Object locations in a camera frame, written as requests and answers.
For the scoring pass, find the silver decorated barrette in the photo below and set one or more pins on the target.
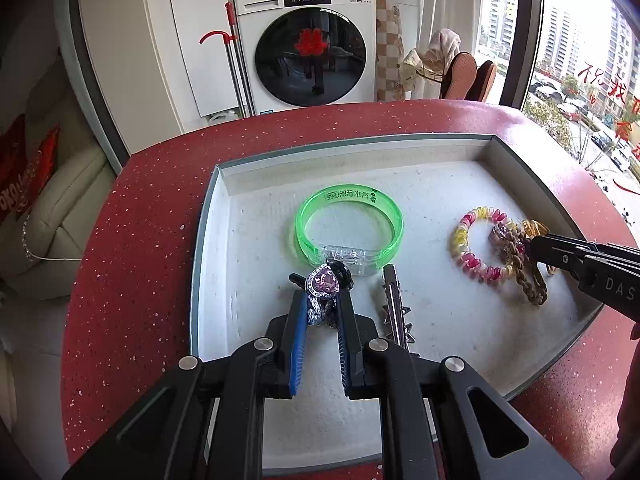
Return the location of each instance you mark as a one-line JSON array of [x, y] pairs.
[[392, 300]]

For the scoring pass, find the cream leather sofa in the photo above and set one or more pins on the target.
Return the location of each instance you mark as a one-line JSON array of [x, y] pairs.
[[65, 200]]

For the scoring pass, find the red window decals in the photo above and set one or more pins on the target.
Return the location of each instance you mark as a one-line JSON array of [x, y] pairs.
[[612, 90]]

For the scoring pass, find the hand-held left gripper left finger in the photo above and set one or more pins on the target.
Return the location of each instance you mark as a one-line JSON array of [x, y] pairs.
[[298, 355]]

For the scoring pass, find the grey jewelry tray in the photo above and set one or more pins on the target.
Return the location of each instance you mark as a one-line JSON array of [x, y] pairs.
[[425, 195]]

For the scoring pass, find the white washing machine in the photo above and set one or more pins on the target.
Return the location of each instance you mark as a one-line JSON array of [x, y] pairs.
[[250, 60]]

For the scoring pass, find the cream cloth on chair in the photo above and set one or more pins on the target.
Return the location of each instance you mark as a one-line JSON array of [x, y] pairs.
[[442, 45]]

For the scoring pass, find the checkered cloth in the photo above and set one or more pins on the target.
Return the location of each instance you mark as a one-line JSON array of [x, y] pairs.
[[389, 40]]

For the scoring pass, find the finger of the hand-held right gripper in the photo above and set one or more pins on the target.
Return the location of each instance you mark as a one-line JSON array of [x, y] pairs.
[[580, 243], [557, 256]]

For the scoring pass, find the red embroidered pillow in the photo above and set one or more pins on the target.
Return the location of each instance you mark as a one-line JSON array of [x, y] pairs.
[[30, 170]]

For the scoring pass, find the person's right forearm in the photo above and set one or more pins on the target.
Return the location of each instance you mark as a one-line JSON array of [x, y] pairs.
[[631, 400]]

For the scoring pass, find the black hair clip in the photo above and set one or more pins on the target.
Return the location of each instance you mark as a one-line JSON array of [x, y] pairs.
[[345, 272]]

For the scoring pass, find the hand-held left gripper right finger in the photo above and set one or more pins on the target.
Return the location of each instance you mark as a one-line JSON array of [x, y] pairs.
[[344, 355]]

